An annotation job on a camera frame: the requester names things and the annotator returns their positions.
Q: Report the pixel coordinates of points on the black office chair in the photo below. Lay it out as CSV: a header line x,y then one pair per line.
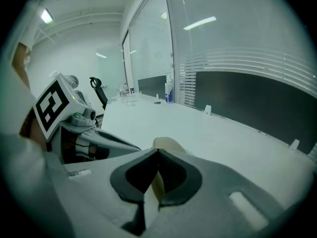
x,y
100,93

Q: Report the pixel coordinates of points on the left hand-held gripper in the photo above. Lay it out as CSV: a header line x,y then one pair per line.
x,y
52,105

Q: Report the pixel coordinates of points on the small box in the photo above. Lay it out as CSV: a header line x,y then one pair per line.
x,y
131,91

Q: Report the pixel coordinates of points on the white spray bottle blue label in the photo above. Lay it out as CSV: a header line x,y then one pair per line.
x,y
169,93

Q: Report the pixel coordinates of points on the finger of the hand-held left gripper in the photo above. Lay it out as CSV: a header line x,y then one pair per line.
x,y
121,149

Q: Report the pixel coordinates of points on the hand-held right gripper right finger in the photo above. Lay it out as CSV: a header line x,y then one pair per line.
x,y
218,187

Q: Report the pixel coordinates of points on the clear glass cup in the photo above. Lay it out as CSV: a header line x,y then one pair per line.
x,y
121,94

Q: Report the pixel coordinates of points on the ceiling light panel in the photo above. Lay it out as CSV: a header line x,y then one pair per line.
x,y
46,16

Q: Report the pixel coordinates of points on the person's left hand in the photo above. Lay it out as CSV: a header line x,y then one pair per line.
x,y
94,151

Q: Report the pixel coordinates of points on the person's left forearm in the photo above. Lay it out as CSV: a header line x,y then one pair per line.
x,y
21,68

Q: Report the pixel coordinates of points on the person's white shirt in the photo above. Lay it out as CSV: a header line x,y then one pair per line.
x,y
15,103

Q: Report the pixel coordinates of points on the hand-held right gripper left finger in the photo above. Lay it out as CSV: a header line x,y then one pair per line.
x,y
94,195

